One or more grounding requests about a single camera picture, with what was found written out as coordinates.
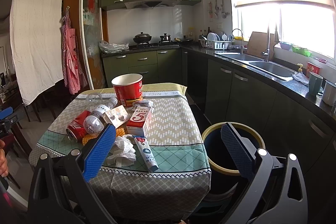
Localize orange foam fruit net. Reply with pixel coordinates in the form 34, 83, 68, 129
82, 126, 127, 145

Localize clear plastic water bottle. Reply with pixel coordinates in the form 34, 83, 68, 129
83, 94, 118, 136

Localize red cola can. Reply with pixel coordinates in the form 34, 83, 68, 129
66, 110, 91, 143

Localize small beige picture box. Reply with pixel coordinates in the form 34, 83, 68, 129
102, 105, 129, 128

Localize red white number five carton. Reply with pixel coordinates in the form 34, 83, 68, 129
126, 106, 152, 137

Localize white toothpaste tube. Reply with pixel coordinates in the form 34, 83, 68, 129
133, 136, 159, 172

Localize red paper bucket cup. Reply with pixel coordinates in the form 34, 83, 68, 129
112, 73, 143, 107

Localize blue trash bin yellow rim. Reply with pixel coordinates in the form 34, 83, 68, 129
202, 122, 266, 180

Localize person left hand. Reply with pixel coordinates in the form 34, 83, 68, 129
0, 140, 9, 177

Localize crumpled white tissue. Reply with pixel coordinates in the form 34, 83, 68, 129
106, 134, 137, 168

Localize patterned tablecloth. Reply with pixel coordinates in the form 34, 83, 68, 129
28, 82, 213, 222

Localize green lower cabinets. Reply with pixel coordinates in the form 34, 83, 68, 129
102, 47, 335, 186

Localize pink checked apron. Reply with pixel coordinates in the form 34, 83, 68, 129
61, 6, 87, 94

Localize steel double sink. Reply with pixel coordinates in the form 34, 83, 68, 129
215, 51, 294, 81

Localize white mug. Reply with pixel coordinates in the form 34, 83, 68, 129
322, 80, 336, 106

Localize green mug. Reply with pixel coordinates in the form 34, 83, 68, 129
308, 72, 323, 96

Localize clear plastic bag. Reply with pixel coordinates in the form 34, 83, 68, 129
98, 40, 129, 54

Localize chrome sink faucet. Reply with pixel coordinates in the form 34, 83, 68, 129
231, 28, 245, 55

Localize wooden cutting board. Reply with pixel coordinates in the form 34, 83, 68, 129
247, 31, 276, 60

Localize black wok on stove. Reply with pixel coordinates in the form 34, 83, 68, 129
133, 32, 152, 44

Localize white dish rack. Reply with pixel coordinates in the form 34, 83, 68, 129
199, 32, 232, 50

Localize white hanging sheet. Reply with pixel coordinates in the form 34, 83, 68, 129
10, 0, 63, 105

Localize small black pot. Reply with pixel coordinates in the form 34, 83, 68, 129
160, 33, 171, 43

